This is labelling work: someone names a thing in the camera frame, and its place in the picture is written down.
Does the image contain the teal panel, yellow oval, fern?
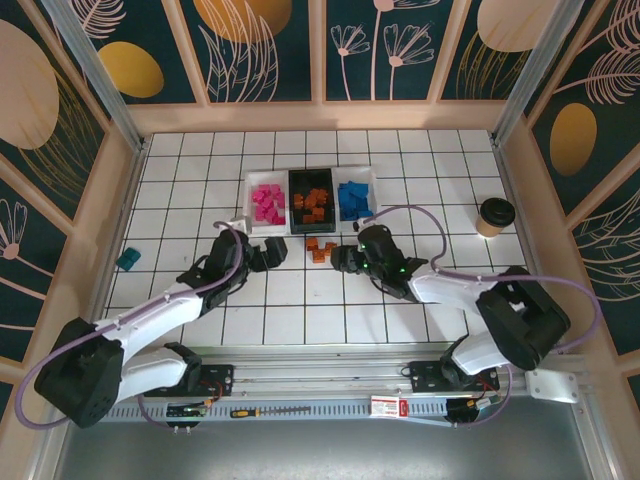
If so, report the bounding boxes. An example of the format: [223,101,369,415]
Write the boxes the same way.
[522,0,640,217]

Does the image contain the paper coffee cup, black lid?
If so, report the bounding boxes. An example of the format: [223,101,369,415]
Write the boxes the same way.
[474,197,516,240]

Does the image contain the yellow black screwdriver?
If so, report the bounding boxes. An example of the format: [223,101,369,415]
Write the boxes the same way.
[229,405,314,420]

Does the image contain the aluminium frame side rail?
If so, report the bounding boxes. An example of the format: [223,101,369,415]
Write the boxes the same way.
[27,139,149,480]
[492,139,619,480]

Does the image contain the white plastic bin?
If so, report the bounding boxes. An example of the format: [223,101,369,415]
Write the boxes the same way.
[243,169,292,238]
[332,164,380,235]

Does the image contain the teal lego brick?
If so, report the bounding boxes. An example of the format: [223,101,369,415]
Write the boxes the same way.
[115,247,142,272]

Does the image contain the white corner bracket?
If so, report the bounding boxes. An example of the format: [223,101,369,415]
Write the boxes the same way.
[528,368,585,402]

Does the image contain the teal panel, pale leaf drawings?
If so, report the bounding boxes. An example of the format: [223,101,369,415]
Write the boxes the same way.
[568,187,640,357]

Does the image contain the aluminium corner post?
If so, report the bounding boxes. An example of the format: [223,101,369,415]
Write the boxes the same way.
[42,0,149,151]
[491,0,569,149]

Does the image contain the aluminium mounting rail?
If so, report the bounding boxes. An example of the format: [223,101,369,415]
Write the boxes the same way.
[197,344,584,401]

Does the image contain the grey metal sheet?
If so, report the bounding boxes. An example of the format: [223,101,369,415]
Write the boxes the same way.
[54,417,599,480]

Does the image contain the teal panel, pale circle, yellow lines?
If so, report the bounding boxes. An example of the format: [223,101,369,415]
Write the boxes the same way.
[438,0,544,103]

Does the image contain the red white label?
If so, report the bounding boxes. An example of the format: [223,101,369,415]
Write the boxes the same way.
[369,393,410,417]

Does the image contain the teal panel, large pale circle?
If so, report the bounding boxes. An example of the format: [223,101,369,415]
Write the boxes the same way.
[0,0,112,221]

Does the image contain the grey slotted cable duct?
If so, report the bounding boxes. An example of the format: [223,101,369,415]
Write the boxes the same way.
[104,397,451,426]

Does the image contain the black plastic bin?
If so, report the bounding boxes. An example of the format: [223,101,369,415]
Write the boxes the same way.
[287,167,338,236]

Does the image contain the teal panel, orange circle, leaves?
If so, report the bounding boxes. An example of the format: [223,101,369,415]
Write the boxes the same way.
[179,0,321,105]

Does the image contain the teal wall panel, flower drawings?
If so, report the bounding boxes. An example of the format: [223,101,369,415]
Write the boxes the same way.
[324,0,437,103]

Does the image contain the teal panel, single flower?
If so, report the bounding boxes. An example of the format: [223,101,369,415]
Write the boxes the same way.
[0,177,70,362]

